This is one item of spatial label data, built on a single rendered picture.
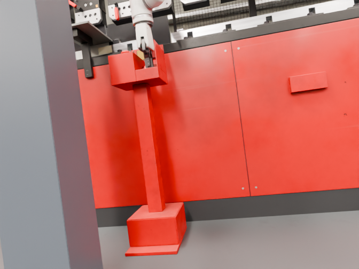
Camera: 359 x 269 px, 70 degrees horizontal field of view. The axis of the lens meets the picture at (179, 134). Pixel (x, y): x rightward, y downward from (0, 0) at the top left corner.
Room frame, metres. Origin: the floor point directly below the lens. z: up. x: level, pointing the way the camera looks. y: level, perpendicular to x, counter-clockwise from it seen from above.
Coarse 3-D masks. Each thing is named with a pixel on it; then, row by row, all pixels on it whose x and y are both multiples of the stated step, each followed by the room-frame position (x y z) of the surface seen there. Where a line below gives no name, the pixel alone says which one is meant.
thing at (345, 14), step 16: (320, 16) 1.12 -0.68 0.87; (336, 16) 1.11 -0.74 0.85; (352, 16) 1.10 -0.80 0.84; (240, 32) 1.18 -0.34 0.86; (256, 32) 1.17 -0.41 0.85; (272, 32) 1.16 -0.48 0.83; (176, 48) 1.23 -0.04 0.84; (192, 48) 1.22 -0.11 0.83; (80, 64) 1.32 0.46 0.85; (96, 64) 1.31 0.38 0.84
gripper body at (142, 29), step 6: (138, 24) 1.01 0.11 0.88; (144, 24) 1.01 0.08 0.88; (150, 24) 1.04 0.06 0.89; (138, 30) 1.01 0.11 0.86; (144, 30) 1.01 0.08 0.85; (150, 30) 1.05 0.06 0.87; (138, 36) 1.01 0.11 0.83; (144, 36) 1.01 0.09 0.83; (150, 36) 1.04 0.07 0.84; (138, 42) 1.01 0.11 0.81; (150, 42) 1.04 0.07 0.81; (138, 48) 1.02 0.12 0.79; (150, 48) 1.04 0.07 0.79
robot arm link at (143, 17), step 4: (136, 16) 1.01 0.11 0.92; (140, 16) 1.01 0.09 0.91; (144, 16) 1.01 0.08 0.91; (148, 16) 1.02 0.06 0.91; (132, 20) 1.04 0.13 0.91; (136, 20) 1.02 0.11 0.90; (140, 20) 1.01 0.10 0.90; (144, 20) 1.02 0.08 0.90; (148, 20) 1.02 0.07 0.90; (152, 20) 1.04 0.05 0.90
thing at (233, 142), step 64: (192, 64) 1.22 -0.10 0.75; (256, 64) 1.17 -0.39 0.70; (320, 64) 1.13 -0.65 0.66; (128, 128) 1.29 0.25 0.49; (192, 128) 1.23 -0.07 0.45; (256, 128) 1.18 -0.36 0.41; (320, 128) 1.13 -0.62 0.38; (128, 192) 1.29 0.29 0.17; (192, 192) 1.24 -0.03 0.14; (256, 192) 1.18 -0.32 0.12; (320, 192) 1.14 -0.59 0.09
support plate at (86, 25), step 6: (72, 24) 1.18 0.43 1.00; (78, 24) 1.18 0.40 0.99; (84, 24) 1.18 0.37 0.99; (90, 24) 1.19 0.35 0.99; (84, 30) 1.25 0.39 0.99; (90, 30) 1.26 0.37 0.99; (96, 30) 1.26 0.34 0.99; (90, 36) 1.32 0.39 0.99; (96, 36) 1.33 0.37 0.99; (102, 36) 1.34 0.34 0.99; (78, 42) 1.38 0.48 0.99; (96, 42) 1.41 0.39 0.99; (102, 42) 1.42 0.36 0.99
